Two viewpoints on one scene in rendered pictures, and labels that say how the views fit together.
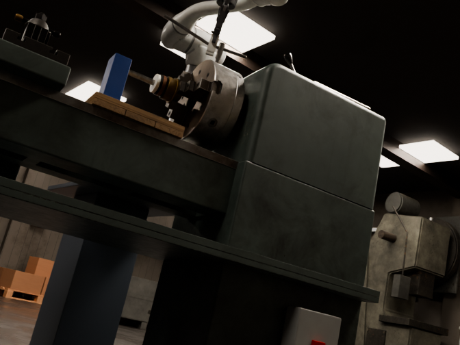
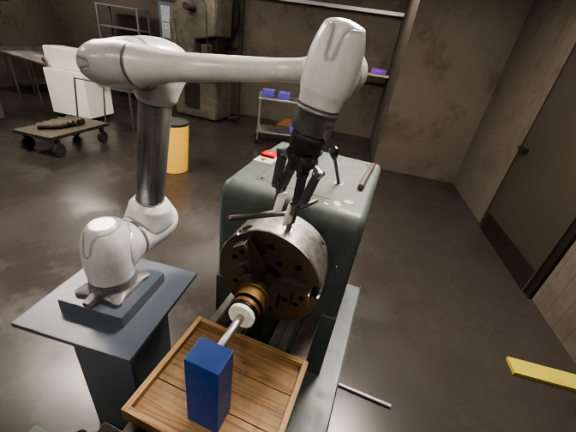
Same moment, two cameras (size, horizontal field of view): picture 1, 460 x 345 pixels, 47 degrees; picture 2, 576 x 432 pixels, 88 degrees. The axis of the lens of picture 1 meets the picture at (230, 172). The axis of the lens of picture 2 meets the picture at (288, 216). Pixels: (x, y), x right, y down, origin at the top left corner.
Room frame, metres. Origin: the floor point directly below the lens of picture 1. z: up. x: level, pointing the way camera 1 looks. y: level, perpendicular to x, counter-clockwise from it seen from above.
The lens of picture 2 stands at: (1.34, 0.64, 1.67)
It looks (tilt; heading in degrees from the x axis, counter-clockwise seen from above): 30 degrees down; 314
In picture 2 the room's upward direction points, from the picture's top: 9 degrees clockwise
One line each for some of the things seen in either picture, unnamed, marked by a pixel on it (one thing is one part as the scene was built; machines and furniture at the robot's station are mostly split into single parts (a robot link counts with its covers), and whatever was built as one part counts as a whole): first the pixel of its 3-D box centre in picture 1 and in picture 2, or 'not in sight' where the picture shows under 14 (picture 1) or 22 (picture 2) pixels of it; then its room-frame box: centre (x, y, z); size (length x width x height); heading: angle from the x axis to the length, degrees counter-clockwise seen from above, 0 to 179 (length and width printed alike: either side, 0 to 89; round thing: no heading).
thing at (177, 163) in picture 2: not in sight; (173, 146); (5.06, -0.93, 0.32); 0.40 x 0.40 x 0.64
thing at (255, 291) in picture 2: (168, 89); (251, 301); (1.77, 0.28, 1.08); 0.09 x 0.09 x 0.09; 28
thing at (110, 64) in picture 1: (111, 89); (209, 387); (1.68, 0.45, 1.00); 0.08 x 0.06 x 0.23; 28
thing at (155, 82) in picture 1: (140, 77); (230, 333); (1.72, 0.38, 1.08); 0.13 x 0.07 x 0.07; 118
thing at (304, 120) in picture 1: (286, 147); (305, 214); (2.04, -0.20, 1.06); 0.59 x 0.48 x 0.39; 118
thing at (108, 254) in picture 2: not in sight; (110, 247); (2.33, 0.47, 0.97); 0.18 x 0.16 x 0.22; 117
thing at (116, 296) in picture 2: not in sight; (109, 282); (2.32, 0.50, 0.83); 0.22 x 0.18 x 0.06; 125
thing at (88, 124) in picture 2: not in sight; (64, 115); (6.42, -0.02, 0.41); 1.06 x 0.61 x 0.83; 127
